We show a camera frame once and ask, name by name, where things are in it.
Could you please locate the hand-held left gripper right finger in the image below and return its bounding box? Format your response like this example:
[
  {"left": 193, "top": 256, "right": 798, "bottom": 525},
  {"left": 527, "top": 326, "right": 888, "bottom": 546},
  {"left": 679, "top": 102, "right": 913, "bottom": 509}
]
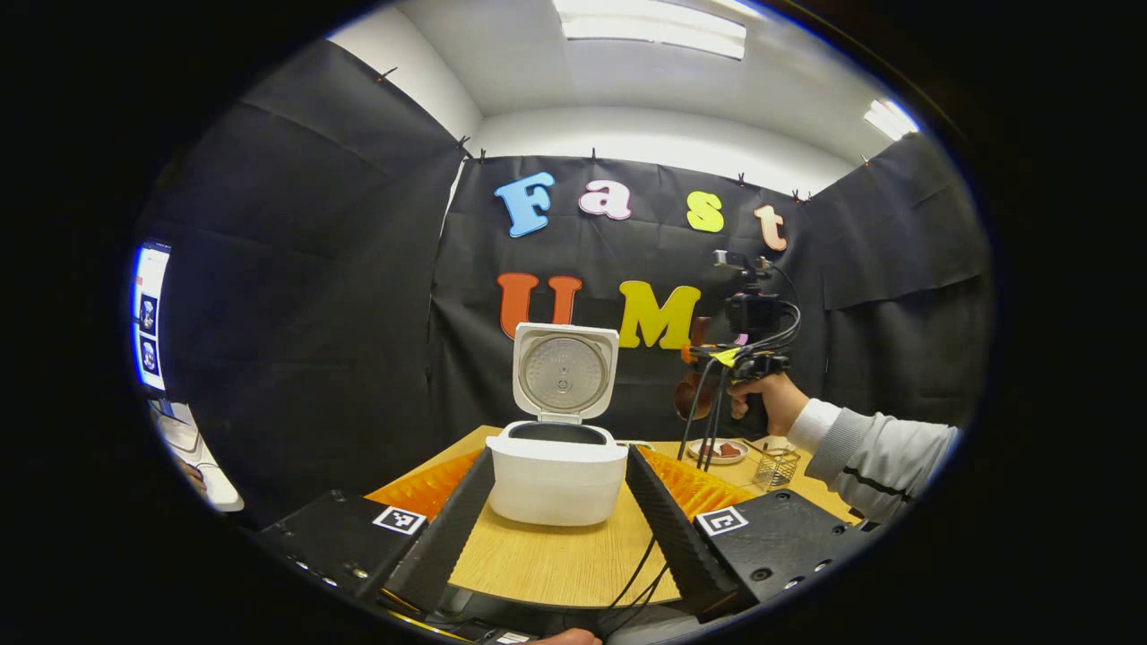
[{"left": 625, "top": 444, "right": 875, "bottom": 624}]

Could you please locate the small ceiling light panel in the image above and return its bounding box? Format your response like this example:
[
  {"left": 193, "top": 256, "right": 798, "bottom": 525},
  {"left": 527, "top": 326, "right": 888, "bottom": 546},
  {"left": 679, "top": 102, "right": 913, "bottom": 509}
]
[{"left": 865, "top": 99, "right": 921, "bottom": 142}]

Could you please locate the computer monitor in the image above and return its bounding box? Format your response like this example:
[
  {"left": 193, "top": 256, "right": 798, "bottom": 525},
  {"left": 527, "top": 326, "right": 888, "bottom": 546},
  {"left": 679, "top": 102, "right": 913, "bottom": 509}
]
[{"left": 132, "top": 240, "right": 173, "bottom": 393}]

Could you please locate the metal wire chopstick holder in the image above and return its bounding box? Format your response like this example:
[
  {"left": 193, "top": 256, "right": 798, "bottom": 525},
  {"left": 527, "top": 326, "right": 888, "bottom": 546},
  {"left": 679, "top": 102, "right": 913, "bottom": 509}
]
[{"left": 753, "top": 446, "right": 802, "bottom": 492}]

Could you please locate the white rice cooker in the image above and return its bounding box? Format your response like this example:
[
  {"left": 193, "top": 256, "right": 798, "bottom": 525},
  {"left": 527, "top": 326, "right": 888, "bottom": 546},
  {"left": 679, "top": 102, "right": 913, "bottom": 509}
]
[{"left": 485, "top": 322, "right": 630, "bottom": 528}]

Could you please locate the white round plate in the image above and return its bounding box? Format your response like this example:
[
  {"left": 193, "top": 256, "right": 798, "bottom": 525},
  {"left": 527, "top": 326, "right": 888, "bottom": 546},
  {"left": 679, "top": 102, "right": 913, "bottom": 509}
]
[{"left": 687, "top": 438, "right": 750, "bottom": 466}]

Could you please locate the black backdrop cloth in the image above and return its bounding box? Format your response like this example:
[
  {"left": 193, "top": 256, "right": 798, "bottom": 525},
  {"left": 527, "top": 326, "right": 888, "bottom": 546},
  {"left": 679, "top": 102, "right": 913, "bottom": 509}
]
[{"left": 134, "top": 38, "right": 996, "bottom": 529}]

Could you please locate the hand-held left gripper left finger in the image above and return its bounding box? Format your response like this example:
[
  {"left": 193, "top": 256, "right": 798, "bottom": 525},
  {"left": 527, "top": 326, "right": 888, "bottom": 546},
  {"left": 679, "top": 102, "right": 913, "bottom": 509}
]
[{"left": 255, "top": 445, "right": 496, "bottom": 619}]

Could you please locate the wide ceiling light panel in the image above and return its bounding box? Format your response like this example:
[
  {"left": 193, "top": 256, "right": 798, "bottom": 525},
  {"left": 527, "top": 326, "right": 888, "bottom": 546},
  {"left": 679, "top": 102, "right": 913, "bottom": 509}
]
[{"left": 553, "top": 0, "right": 747, "bottom": 61}]

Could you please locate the black cable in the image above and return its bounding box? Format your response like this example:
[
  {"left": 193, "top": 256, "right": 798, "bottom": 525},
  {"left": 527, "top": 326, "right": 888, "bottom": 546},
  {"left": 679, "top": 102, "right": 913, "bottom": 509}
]
[{"left": 596, "top": 354, "right": 736, "bottom": 632}]

